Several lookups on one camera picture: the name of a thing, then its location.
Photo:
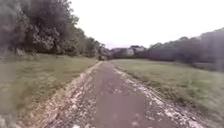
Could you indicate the dense wood of trees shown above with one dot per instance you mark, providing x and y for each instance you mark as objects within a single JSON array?
[{"x": 43, "y": 30}]

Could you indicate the cracked grey asphalt path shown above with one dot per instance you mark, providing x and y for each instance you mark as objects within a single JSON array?
[{"x": 110, "y": 100}]

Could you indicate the grass field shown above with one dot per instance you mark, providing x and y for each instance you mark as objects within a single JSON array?
[
  {"x": 36, "y": 78},
  {"x": 173, "y": 78}
]

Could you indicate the row of dark trees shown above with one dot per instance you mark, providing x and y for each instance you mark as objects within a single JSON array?
[{"x": 190, "y": 50}]

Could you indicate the pale building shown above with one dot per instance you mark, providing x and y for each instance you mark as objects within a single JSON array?
[{"x": 132, "y": 50}]

